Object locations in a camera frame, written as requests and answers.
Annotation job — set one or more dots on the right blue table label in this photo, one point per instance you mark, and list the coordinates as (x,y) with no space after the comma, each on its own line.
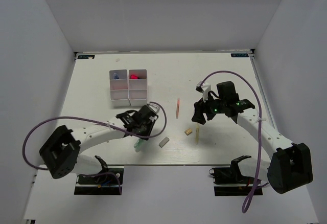
(239,55)

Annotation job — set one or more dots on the blue table label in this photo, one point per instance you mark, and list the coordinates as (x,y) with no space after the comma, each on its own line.
(85,56)
(239,55)

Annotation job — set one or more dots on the white compartment organizer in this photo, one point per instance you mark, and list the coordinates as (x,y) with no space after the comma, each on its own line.
(119,88)
(138,88)

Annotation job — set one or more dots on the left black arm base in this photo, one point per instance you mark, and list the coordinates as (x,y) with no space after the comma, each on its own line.
(100,185)

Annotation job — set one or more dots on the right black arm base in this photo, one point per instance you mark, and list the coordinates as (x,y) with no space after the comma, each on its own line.
(235,179)

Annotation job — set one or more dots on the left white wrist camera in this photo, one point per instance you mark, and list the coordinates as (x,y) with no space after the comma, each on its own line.
(155,108)

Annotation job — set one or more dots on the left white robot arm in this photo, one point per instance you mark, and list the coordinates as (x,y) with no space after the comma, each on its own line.
(62,152)

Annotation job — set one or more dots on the left blue table label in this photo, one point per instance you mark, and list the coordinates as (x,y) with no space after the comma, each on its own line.
(85,56)

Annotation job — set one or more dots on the pink cap black highlighter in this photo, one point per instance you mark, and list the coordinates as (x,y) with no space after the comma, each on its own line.
(133,76)

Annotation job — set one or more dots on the left white compartment organizer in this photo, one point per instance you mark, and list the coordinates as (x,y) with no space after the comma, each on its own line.
(119,88)

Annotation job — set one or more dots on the yellow highlighter pen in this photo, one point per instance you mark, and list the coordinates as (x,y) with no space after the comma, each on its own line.
(197,134)

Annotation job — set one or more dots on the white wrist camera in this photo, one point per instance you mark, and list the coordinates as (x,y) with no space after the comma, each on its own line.
(203,88)
(155,108)

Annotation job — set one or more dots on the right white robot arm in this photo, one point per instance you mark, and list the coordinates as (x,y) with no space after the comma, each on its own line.
(290,164)

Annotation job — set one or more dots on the orange highlighter pen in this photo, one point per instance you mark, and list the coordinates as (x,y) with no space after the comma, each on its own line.
(177,108)

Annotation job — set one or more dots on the right white compartment organizer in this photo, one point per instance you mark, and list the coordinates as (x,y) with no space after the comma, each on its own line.
(138,88)

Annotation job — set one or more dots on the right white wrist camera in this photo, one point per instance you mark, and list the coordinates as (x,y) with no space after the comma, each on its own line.
(203,88)

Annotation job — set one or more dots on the green correction tape cap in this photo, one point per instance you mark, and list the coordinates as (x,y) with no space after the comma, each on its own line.
(138,144)

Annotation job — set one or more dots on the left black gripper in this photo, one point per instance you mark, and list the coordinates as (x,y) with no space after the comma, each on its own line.
(151,125)

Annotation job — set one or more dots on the small tan eraser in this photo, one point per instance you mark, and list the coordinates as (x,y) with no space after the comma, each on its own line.
(188,131)

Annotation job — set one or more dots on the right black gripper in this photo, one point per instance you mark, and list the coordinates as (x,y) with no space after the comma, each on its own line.
(198,116)

